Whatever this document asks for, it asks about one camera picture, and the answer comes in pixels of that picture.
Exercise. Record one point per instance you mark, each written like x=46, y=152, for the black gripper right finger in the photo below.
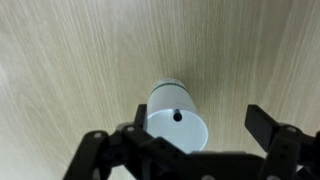
x=291, y=154

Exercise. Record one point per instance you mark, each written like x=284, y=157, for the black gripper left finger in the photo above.
x=144, y=157

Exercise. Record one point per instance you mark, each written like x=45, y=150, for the white paper cup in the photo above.
x=172, y=115

